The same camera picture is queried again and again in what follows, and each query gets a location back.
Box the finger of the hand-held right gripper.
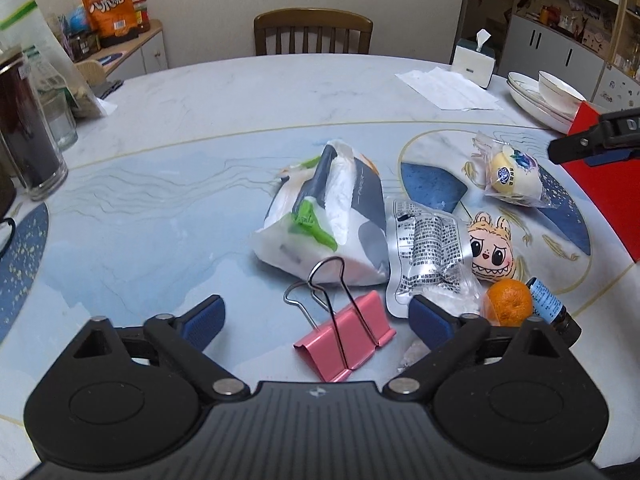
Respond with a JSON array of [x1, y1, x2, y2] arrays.
[[547, 108, 640, 165], [586, 146, 640, 167]]

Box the white side cabinet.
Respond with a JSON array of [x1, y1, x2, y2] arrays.
[[75, 19, 169, 82]]

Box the orange tangerine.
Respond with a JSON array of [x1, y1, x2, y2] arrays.
[[486, 279, 533, 327]]

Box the pink binder clip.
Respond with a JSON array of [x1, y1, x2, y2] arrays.
[[283, 257, 396, 383]]

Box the yellow cake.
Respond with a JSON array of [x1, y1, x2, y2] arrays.
[[462, 131, 553, 209]]

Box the black cable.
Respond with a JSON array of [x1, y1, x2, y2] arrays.
[[0, 216, 17, 257]]

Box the black remote control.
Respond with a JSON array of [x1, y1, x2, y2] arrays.
[[92, 79, 124, 99]]

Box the red and white cardboard box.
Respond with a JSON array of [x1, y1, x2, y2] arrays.
[[565, 101, 640, 262]]

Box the marble desktop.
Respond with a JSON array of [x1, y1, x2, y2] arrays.
[[0, 52, 640, 480]]

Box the clear drinking glass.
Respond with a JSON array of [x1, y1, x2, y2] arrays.
[[40, 89, 79, 149]]

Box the wooden chair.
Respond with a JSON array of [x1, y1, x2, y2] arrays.
[[75, 59, 109, 86], [253, 9, 374, 56]]

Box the foil snack packet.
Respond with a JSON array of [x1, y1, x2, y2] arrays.
[[385, 199, 473, 318]]

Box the orange snack bag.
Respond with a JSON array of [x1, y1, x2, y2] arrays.
[[80, 0, 137, 37]]

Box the clear green-striped plastic bag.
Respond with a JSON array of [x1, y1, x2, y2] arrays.
[[0, 0, 118, 118]]

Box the white gold-rimmed bowl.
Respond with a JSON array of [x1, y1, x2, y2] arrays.
[[537, 71, 587, 107]]

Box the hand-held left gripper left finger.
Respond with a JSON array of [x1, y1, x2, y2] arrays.
[[72, 294, 251, 403]]

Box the white display cupboard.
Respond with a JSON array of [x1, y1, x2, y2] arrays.
[[500, 0, 640, 107]]

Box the cartoon face plush toy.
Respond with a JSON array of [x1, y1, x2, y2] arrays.
[[467, 211, 516, 281]]

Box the clear bag of white beads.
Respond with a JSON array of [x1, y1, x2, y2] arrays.
[[399, 280, 487, 373]]

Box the stack of white plates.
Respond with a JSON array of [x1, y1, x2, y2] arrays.
[[506, 71, 581, 133]]

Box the dark glass jar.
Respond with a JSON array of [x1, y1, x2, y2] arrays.
[[0, 47, 69, 202]]

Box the white paper sheets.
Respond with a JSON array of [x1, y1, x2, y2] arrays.
[[395, 67, 503, 111]]

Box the white and green tissue box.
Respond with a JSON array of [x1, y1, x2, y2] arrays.
[[450, 29, 497, 90]]

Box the small blue label bottle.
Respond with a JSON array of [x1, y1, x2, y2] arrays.
[[526, 277, 582, 346]]

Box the white tissue pack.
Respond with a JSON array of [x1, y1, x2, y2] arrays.
[[252, 140, 391, 286]]

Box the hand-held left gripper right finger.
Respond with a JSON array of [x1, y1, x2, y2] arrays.
[[382, 294, 573, 403]]

